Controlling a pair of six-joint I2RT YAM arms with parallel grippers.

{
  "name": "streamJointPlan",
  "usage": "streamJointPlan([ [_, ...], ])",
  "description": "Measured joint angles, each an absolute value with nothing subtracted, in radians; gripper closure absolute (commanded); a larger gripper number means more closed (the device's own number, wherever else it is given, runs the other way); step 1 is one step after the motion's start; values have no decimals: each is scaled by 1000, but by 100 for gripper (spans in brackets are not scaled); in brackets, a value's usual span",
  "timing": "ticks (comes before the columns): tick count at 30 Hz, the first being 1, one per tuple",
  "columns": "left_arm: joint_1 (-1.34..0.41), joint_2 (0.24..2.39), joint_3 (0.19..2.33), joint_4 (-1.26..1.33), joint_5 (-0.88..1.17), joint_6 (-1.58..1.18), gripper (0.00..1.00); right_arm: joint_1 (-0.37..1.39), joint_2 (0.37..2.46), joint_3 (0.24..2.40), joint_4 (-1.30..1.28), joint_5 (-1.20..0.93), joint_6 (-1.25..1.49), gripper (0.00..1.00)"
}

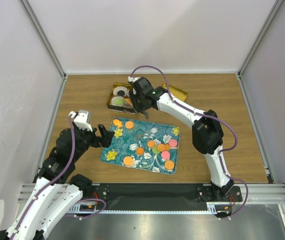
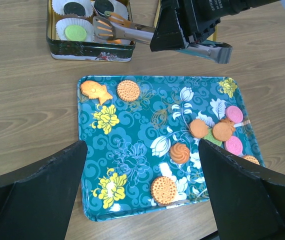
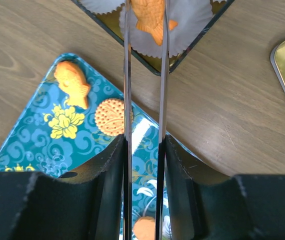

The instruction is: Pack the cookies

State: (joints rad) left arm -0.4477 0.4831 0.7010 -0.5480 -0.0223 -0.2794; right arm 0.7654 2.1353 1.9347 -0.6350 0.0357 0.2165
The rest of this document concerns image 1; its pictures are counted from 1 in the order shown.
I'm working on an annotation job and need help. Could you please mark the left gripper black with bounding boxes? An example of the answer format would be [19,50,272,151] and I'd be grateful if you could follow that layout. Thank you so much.
[71,120,115,161]

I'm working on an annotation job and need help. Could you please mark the metal tongs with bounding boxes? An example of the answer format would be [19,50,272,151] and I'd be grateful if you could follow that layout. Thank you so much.
[132,103,149,120]

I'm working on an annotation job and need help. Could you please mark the green round cookie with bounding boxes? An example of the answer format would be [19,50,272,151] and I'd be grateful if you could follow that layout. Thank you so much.
[114,98,124,106]

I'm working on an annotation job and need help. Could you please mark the orange fish cookie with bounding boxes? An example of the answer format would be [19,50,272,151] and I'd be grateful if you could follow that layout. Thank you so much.
[124,98,132,105]
[112,118,123,128]

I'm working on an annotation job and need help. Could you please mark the black sandwich cookie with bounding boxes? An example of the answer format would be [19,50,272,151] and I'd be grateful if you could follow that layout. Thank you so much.
[117,90,126,97]

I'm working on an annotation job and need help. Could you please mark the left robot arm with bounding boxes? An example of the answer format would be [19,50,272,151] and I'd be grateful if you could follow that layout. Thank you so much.
[0,123,115,240]

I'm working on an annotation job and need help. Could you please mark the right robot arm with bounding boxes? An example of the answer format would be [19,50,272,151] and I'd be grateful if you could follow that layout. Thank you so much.
[128,76,234,201]

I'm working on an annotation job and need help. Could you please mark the white paper cup front-right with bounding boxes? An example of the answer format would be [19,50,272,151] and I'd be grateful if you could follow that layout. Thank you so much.
[123,98,134,109]

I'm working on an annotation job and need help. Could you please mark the square cookie tin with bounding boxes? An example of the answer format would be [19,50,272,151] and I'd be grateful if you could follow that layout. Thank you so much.
[106,82,138,114]

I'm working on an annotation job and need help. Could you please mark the orange round cookie top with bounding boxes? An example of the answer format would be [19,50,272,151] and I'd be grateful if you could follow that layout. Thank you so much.
[125,120,134,129]

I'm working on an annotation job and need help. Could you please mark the white paper cup front-left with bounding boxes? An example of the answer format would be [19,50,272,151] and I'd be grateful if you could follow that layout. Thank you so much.
[110,96,124,107]

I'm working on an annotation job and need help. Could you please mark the white paper cup back-left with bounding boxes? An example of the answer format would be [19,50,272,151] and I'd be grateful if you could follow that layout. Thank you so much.
[113,86,129,98]

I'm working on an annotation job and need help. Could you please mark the orange dotted cookie front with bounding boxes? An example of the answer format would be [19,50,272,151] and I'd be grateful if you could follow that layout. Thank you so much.
[123,156,134,166]

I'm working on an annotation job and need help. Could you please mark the orange dotted cookie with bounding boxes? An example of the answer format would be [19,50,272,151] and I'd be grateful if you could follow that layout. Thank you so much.
[123,156,134,166]
[164,160,175,171]

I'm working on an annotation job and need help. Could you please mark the gold tin lid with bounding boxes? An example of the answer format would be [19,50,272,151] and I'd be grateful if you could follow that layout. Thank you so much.
[169,84,188,102]

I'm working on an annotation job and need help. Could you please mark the orange round cookie centre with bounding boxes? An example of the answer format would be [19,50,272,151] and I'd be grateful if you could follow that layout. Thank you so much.
[147,140,156,149]

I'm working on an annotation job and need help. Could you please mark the teal floral tray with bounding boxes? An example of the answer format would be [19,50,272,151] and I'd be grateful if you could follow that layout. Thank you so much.
[100,117,181,175]

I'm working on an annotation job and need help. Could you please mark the green cookie under pile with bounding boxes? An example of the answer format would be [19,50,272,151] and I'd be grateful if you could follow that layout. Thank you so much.
[152,146,159,154]

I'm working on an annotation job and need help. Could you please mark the orange round cookie pile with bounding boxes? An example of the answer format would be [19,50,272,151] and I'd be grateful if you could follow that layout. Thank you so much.
[156,143,166,152]

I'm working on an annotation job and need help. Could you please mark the pink round cookie upper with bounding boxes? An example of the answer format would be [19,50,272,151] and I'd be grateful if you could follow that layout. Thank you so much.
[168,138,178,148]

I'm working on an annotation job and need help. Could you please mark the pink round cookie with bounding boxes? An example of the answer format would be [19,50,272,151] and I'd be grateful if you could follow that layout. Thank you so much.
[168,138,178,148]
[161,150,171,161]

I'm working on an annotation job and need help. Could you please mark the pink round cookie lower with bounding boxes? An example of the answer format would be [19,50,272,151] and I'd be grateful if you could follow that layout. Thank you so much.
[161,150,171,161]

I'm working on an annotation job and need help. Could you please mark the orange dotted cookie right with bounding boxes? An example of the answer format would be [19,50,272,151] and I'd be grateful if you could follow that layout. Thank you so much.
[164,160,175,171]

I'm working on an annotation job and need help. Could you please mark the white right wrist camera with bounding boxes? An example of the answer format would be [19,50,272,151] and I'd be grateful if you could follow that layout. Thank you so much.
[127,76,140,85]

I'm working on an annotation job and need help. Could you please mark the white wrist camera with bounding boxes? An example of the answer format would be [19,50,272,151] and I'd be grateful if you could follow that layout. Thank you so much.
[69,110,93,132]
[127,76,140,85]

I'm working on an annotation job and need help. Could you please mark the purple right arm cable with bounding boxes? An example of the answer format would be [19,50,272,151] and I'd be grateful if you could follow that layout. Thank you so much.
[129,65,250,221]

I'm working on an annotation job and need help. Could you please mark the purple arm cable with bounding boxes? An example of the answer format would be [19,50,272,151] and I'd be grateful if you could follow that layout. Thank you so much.
[129,65,250,221]
[7,112,107,240]

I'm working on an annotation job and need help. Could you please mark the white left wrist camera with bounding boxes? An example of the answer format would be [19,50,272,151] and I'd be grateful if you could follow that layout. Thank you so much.
[69,110,93,132]

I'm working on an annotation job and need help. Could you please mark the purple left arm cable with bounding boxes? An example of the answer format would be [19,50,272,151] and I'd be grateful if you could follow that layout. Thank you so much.
[7,112,107,240]

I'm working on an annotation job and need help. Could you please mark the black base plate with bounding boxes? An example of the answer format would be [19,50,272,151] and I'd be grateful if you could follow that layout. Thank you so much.
[92,183,244,212]

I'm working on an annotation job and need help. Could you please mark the aluminium frame rail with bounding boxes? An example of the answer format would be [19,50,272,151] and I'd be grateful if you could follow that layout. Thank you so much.
[17,182,285,216]

